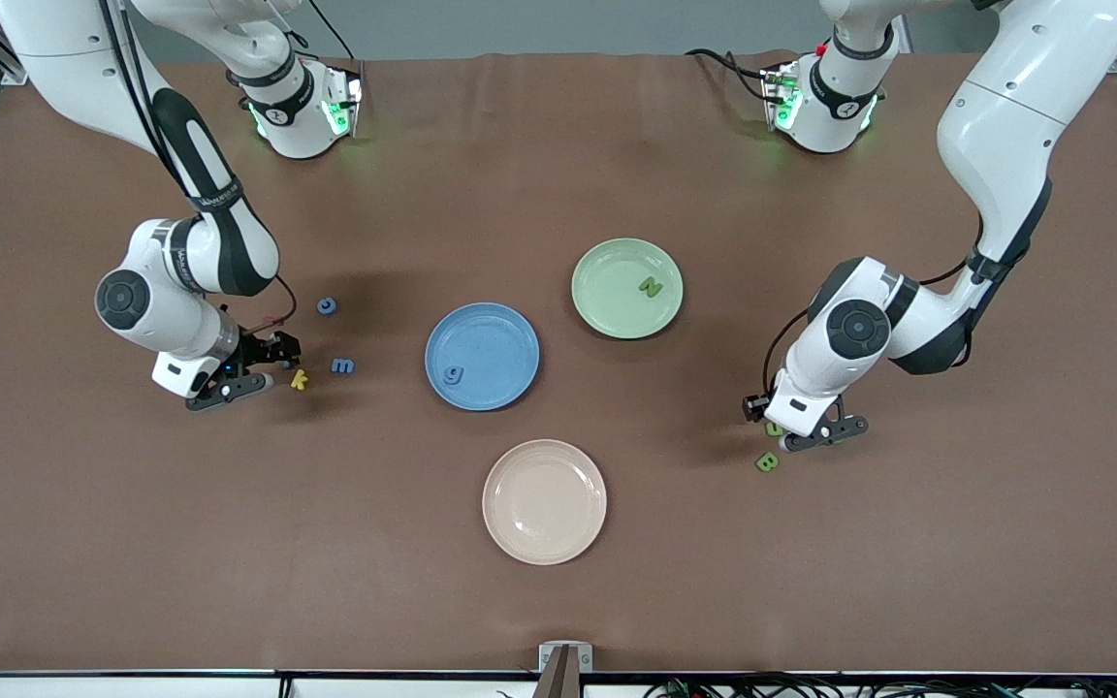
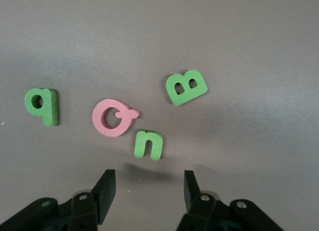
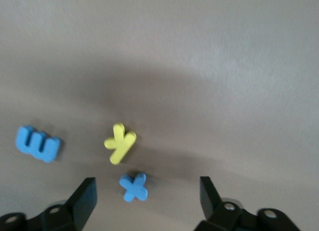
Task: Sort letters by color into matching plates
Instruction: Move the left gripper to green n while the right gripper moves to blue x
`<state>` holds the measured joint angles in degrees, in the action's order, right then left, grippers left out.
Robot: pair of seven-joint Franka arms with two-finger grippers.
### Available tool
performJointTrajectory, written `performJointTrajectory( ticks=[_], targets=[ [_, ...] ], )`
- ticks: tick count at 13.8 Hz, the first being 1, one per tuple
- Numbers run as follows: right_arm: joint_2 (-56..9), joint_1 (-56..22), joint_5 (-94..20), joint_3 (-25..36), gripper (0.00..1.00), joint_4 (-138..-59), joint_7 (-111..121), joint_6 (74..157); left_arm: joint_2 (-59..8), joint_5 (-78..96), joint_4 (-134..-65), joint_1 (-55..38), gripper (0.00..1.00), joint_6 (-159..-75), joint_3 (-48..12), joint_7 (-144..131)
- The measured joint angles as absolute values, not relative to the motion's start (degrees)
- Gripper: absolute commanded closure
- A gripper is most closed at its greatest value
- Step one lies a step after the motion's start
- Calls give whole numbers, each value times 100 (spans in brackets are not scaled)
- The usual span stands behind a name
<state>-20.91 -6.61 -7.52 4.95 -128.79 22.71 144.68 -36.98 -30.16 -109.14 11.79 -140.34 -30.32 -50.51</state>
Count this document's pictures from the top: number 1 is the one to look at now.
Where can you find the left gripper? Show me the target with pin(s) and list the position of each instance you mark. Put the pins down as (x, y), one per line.
(751, 410)

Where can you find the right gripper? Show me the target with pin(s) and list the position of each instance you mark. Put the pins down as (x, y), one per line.
(255, 350)

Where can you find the green capital letter B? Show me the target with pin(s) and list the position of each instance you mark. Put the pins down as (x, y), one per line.
(767, 461)

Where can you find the blue lowercase letter c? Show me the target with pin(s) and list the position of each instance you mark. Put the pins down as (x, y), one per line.
(320, 306)

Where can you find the blue lowercase letter m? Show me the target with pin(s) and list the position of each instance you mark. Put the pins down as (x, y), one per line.
(343, 364)

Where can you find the green capital letter N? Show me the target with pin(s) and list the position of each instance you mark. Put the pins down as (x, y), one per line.
(651, 286)

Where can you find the blue lowercase letter g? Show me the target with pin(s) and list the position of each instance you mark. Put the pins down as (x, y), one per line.
(446, 372)

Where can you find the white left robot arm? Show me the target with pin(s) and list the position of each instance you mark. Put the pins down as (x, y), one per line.
(1024, 107)

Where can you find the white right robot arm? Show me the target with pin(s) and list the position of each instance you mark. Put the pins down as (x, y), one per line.
(64, 58)

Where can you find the yellow lowercase letter k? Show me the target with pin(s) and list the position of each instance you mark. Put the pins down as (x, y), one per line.
(297, 379)

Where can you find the green plate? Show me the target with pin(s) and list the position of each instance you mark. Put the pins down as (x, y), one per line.
(617, 301)

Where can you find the blue plate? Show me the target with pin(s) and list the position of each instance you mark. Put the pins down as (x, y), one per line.
(495, 339)

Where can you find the brown table mat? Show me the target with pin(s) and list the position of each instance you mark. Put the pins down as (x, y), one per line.
(132, 533)

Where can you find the beige pink plate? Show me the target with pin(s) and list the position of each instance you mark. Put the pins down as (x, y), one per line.
(544, 502)

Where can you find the dark brown pole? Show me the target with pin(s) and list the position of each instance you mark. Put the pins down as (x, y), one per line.
(563, 679)

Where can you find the grey metal bracket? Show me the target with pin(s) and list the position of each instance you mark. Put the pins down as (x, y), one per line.
(545, 659)

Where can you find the white table edge rail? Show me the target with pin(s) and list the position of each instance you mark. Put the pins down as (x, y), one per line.
(132, 688)

